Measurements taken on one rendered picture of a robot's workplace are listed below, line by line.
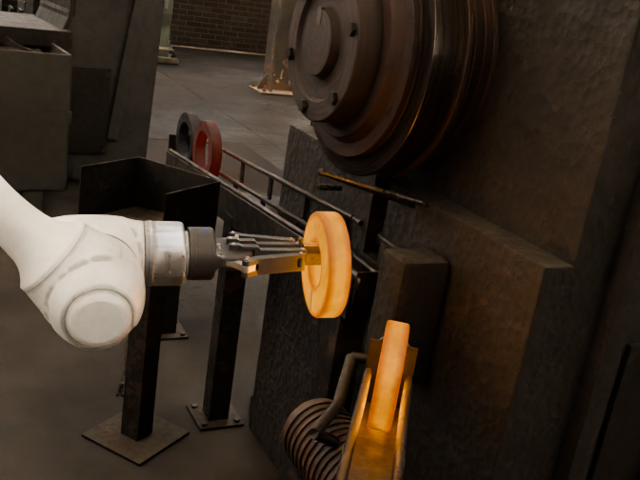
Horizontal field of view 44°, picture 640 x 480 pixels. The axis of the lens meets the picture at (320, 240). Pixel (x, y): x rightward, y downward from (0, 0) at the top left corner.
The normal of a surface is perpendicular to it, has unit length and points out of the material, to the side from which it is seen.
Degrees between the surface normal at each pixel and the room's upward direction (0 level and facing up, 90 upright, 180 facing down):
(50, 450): 0
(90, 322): 93
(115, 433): 0
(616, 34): 90
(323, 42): 90
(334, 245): 48
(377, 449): 6
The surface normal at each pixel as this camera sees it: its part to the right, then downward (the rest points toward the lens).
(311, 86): -0.89, 0.01
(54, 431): 0.15, -0.94
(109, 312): 0.36, 0.39
